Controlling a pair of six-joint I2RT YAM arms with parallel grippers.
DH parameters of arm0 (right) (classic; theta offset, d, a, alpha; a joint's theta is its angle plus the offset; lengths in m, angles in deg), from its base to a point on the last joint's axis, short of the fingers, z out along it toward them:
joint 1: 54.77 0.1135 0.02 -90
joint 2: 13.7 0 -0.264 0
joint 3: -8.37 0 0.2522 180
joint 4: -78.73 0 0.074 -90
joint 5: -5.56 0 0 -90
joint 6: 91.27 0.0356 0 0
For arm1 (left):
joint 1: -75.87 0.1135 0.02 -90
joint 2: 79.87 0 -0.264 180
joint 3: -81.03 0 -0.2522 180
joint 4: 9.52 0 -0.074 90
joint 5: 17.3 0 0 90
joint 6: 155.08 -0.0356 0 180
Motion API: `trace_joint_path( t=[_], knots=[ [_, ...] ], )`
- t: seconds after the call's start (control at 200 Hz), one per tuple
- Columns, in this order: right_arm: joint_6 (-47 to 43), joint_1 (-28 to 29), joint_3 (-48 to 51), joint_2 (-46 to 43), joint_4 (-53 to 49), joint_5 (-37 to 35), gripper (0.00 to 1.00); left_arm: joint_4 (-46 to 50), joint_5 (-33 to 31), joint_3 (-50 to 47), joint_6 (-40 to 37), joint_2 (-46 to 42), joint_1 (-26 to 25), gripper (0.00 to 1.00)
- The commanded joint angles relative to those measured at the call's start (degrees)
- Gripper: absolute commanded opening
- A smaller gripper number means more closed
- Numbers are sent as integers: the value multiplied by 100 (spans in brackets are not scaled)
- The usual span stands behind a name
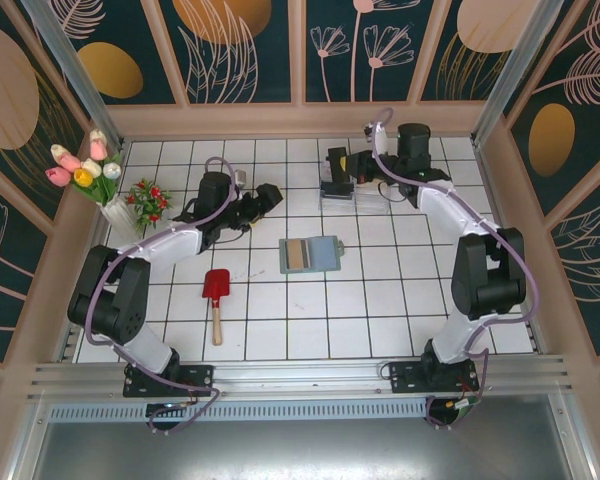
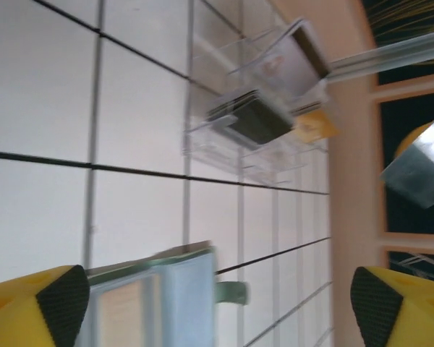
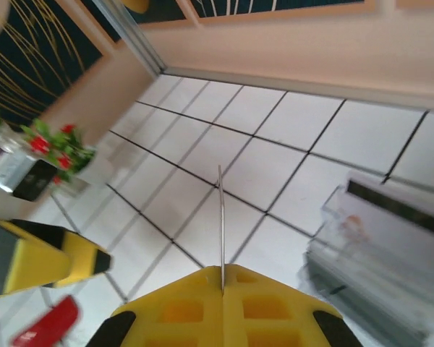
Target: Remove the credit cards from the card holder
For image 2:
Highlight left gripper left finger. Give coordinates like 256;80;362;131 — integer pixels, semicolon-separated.
0;265;91;347

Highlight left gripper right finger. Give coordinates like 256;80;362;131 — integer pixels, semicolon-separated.
349;266;434;347

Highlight peach card with grey stripe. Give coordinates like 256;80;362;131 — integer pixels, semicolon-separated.
97;280;156;347

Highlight green card holder wallet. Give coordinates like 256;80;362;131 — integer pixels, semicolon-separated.
75;245;250;347

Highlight clear acrylic card stand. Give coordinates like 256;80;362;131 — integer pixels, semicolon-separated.
180;17;339;185

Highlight gold card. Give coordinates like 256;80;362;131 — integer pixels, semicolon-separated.
294;110;341;144

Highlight black card stack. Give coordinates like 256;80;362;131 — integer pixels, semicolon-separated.
205;90;297;149

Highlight white card with black stripe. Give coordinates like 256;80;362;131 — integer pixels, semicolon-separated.
252;20;330;106

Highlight aluminium frame post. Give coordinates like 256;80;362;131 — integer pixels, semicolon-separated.
327;28;434;82

